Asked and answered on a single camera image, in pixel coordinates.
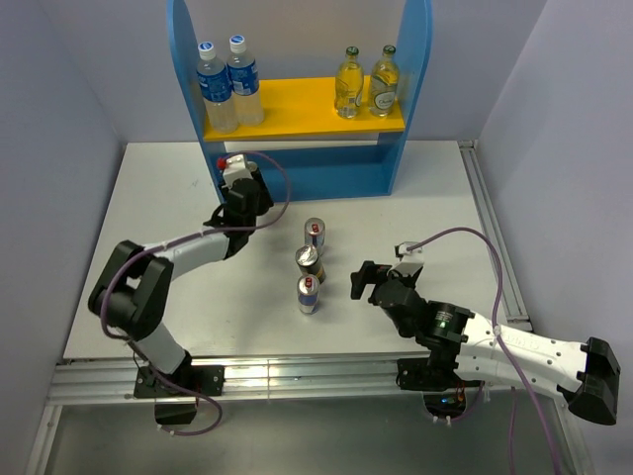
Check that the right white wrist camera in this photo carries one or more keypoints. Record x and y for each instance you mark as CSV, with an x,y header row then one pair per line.
x,y
410,262

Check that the near red bull can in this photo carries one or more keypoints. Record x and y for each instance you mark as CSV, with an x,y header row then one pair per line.
x,y
308,293

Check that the green-capped glass bottle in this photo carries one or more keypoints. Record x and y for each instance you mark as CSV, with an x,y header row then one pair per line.
x,y
349,83
384,82

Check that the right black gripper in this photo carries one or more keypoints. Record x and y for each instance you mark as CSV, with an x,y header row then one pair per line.
x,y
369,272

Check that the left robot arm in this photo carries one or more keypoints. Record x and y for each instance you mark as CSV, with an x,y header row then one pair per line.
x,y
131,293

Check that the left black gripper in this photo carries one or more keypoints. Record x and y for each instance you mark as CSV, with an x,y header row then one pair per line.
x,y
264,200

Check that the blue and yellow shelf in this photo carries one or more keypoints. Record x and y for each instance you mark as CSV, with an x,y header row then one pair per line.
x,y
336,158

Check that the far red bull can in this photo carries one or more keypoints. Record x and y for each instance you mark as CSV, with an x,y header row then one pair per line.
x,y
314,230

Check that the aluminium side rail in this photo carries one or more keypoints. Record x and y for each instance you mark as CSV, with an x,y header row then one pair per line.
x,y
512,301

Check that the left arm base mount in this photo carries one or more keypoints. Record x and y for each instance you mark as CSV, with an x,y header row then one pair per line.
x,y
178,399

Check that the aluminium front rail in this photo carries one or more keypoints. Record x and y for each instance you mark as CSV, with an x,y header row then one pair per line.
x,y
112,381

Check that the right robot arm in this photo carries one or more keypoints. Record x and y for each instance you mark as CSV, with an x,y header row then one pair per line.
x,y
466,349

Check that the red bull can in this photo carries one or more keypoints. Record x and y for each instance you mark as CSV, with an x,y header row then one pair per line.
x,y
308,293
314,230

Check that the right plastic water bottle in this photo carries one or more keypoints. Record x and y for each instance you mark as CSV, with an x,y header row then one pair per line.
x,y
244,76

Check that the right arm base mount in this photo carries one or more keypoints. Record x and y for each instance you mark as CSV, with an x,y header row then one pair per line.
x,y
446,397

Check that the left plastic water bottle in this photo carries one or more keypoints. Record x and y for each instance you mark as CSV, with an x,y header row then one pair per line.
x,y
216,89

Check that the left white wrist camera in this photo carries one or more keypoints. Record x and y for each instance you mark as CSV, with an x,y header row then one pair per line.
x,y
233,168

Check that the plastic water bottle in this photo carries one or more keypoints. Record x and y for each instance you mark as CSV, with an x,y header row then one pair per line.
x,y
216,89
244,76

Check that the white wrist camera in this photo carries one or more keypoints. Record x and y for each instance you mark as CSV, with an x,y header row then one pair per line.
x,y
233,168
410,262

